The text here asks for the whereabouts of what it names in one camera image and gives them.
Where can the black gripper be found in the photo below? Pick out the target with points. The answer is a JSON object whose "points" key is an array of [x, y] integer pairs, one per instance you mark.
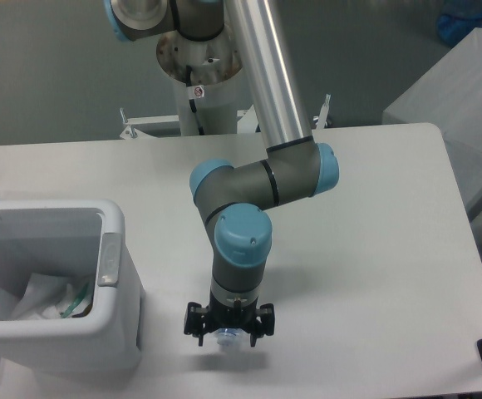
{"points": [[199, 320]]}

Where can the crushed clear plastic bottle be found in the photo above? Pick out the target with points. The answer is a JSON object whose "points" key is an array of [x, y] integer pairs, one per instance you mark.
{"points": [[228, 339]]}

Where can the white plastic wrapper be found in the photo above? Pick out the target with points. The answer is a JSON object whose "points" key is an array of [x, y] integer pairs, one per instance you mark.
{"points": [[50, 297]]}

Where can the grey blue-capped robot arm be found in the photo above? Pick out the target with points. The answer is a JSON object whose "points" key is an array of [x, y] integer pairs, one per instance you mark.
{"points": [[233, 201]]}

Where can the white plastic trash can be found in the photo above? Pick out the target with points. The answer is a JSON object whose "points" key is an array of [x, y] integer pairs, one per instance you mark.
{"points": [[70, 238]]}

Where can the grey covered side table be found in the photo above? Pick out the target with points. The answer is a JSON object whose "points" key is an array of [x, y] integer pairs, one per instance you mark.
{"points": [[449, 96]]}

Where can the blue bag in background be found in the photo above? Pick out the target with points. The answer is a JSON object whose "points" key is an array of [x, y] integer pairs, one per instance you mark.
{"points": [[457, 19]]}

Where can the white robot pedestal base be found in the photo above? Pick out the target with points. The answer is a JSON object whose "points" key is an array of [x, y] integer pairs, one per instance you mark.
{"points": [[207, 79]]}

